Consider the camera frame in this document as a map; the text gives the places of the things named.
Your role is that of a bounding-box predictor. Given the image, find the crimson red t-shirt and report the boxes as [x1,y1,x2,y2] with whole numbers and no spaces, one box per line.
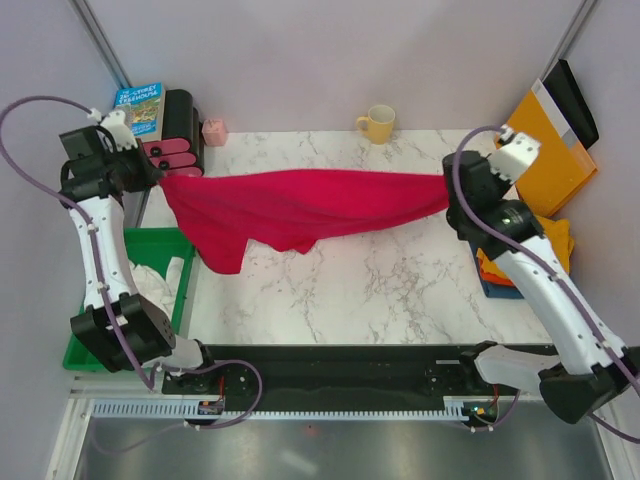
[160,169,448,275]

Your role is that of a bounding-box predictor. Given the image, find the white crumpled t-shirt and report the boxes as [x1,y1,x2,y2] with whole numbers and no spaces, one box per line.
[129,257,184,319]

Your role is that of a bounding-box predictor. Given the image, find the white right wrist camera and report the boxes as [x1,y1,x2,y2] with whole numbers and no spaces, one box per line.
[488,124,541,184]

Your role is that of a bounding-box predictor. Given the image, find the blue treehouse paperback book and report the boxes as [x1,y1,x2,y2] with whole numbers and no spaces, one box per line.
[114,82,166,143]

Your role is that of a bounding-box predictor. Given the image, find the black folder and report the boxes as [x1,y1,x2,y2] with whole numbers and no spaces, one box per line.
[543,59,599,149]

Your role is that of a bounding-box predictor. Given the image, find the small pink box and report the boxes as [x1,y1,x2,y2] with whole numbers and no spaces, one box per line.
[201,119,229,147]

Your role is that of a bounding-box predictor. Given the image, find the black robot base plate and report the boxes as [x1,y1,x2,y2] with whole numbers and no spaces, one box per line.
[162,345,516,413]

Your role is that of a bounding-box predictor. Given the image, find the yellow ceramic mug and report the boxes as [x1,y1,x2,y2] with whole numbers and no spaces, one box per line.
[355,105,396,145]

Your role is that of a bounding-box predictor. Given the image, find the black pink drawer organizer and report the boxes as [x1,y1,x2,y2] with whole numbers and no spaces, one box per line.
[143,89,205,177]

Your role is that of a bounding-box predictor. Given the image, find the folded blue t-shirt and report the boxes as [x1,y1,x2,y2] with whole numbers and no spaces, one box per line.
[481,280,523,300]

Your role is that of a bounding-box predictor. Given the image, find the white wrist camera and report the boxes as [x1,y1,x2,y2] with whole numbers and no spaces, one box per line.
[87,108,138,152]
[488,124,541,184]

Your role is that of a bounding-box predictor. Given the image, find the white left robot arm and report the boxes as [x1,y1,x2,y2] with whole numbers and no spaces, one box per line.
[59,122,220,393]

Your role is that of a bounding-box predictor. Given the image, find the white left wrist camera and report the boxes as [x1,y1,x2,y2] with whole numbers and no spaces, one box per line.
[87,108,138,152]

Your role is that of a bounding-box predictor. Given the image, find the orange padded envelope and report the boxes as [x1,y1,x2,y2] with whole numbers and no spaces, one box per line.
[507,80,598,217]

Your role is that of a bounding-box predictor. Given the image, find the white slotted cable duct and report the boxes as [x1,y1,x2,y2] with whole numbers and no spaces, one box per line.
[91,396,469,422]

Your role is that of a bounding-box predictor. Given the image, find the aluminium frame rail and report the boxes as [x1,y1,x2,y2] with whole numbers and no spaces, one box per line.
[70,372,162,399]

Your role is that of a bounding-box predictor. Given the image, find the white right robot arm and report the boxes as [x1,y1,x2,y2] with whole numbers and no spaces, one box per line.
[442,147,639,424]

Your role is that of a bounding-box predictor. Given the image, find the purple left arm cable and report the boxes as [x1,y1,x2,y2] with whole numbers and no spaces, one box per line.
[0,95,264,455]

